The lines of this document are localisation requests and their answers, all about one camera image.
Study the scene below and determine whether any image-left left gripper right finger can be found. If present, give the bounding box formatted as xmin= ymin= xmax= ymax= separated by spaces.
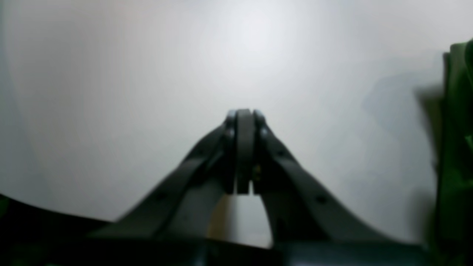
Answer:
xmin=244 ymin=109 xmax=395 ymax=245

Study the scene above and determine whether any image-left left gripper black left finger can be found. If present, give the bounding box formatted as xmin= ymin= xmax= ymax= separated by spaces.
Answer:
xmin=90 ymin=109 xmax=246 ymax=241

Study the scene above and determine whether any green t-shirt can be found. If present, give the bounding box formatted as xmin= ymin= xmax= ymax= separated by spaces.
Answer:
xmin=435 ymin=40 xmax=473 ymax=266

